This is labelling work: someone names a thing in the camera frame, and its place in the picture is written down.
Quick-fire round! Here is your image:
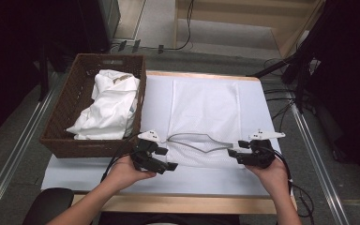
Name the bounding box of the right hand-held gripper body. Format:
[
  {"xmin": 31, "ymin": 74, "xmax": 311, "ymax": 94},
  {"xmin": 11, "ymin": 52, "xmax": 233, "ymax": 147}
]
[{"xmin": 235, "ymin": 130, "xmax": 286, "ymax": 170}]

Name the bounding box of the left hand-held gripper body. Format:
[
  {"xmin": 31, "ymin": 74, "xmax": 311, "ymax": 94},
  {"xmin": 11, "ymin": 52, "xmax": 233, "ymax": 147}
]
[{"xmin": 130, "ymin": 129, "xmax": 170, "ymax": 175}]

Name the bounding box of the white mesh laundry bag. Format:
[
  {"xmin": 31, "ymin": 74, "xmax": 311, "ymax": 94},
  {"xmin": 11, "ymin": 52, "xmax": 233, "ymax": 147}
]
[{"xmin": 166, "ymin": 78, "xmax": 248, "ymax": 170}]

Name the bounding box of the white garment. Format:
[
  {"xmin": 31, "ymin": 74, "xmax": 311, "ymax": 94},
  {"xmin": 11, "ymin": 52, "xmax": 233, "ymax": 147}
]
[{"xmin": 65, "ymin": 68, "xmax": 141, "ymax": 141}]

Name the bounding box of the brown wicker basket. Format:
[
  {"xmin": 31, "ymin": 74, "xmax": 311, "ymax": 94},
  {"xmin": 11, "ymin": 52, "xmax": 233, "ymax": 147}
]
[{"xmin": 38, "ymin": 52, "xmax": 147, "ymax": 159}]

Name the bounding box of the person's left hand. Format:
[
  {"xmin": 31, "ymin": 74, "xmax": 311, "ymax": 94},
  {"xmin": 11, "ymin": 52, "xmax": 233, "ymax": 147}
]
[{"xmin": 101, "ymin": 155, "xmax": 158, "ymax": 193}]

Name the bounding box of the person's right hand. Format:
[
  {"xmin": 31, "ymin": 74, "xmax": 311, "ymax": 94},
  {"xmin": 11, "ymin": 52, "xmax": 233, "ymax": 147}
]
[{"xmin": 245, "ymin": 158, "xmax": 291, "ymax": 197}]

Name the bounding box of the wooden table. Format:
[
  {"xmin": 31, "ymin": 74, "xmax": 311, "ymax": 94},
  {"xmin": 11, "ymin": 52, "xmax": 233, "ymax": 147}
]
[{"xmin": 65, "ymin": 70, "xmax": 298, "ymax": 216}]

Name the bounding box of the white table mat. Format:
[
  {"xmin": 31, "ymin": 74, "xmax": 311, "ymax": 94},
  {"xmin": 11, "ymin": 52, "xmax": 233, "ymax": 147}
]
[{"xmin": 40, "ymin": 74, "xmax": 294, "ymax": 198}]

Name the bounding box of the person's dark clothing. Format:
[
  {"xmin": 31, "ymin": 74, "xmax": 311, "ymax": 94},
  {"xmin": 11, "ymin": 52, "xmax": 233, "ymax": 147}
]
[{"xmin": 97, "ymin": 211, "xmax": 242, "ymax": 225}]

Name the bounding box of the black stand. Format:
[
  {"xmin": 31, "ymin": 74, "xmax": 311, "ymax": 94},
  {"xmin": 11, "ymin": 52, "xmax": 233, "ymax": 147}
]
[{"xmin": 246, "ymin": 29, "xmax": 318, "ymax": 114}]

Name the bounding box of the dark curtain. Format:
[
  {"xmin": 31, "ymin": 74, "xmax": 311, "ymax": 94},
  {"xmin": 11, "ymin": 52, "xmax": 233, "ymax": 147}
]
[
  {"xmin": 299, "ymin": 0, "xmax": 360, "ymax": 188},
  {"xmin": 0, "ymin": 0, "xmax": 107, "ymax": 148}
]

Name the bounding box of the grey cabinet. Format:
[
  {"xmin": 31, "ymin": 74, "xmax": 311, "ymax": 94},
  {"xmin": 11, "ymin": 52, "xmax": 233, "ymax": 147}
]
[{"xmin": 97, "ymin": 0, "xmax": 122, "ymax": 41}]

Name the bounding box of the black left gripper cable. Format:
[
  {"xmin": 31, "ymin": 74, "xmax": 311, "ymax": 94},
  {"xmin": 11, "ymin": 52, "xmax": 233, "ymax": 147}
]
[{"xmin": 99, "ymin": 132, "xmax": 143, "ymax": 184}]

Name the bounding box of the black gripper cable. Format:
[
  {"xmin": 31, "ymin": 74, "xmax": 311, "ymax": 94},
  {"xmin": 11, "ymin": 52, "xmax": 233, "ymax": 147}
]
[
  {"xmin": 99, "ymin": 132, "xmax": 143, "ymax": 184},
  {"xmin": 270, "ymin": 147, "xmax": 315, "ymax": 219}
]

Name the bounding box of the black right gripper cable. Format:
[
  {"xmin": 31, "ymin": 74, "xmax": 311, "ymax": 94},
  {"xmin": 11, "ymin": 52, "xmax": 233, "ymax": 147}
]
[{"xmin": 270, "ymin": 147, "xmax": 315, "ymax": 219}]

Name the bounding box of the tangle of black cables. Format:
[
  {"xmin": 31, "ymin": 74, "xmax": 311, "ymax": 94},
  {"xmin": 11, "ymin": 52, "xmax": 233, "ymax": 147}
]
[{"xmin": 262, "ymin": 56, "xmax": 298, "ymax": 134}]

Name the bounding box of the metal floor rail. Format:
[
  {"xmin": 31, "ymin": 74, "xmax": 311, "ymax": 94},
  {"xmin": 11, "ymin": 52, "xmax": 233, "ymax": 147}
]
[
  {"xmin": 0, "ymin": 73, "xmax": 64, "ymax": 221},
  {"xmin": 289, "ymin": 92, "xmax": 353, "ymax": 225}
]

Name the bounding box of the black floor cable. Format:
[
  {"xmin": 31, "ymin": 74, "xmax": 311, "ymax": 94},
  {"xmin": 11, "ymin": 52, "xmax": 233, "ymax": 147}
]
[{"xmin": 139, "ymin": 0, "xmax": 196, "ymax": 52}]

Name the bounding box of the light wooden frame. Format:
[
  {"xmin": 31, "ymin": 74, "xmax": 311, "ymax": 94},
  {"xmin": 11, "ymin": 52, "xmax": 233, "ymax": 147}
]
[{"xmin": 172, "ymin": 0, "xmax": 327, "ymax": 59}]

